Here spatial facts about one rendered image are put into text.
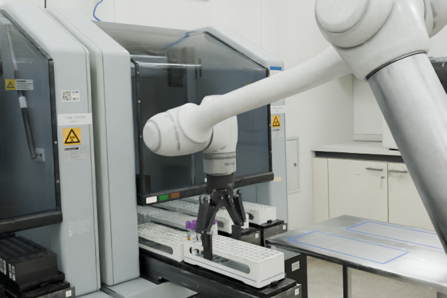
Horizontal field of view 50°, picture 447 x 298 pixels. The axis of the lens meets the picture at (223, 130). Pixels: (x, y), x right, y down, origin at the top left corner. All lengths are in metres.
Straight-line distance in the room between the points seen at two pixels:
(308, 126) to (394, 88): 3.14
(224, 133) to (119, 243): 0.50
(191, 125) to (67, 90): 0.43
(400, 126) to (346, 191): 3.05
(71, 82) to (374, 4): 0.89
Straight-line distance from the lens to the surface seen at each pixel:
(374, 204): 3.71
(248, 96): 1.06
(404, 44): 0.79
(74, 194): 1.40
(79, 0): 2.70
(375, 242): 1.60
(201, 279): 1.34
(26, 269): 1.37
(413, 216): 3.59
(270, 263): 1.22
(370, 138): 4.37
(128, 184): 1.48
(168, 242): 1.46
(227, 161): 1.26
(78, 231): 1.43
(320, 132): 4.05
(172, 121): 1.12
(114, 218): 1.47
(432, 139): 0.77
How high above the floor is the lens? 1.26
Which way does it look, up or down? 3 degrees down
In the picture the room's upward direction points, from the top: 2 degrees counter-clockwise
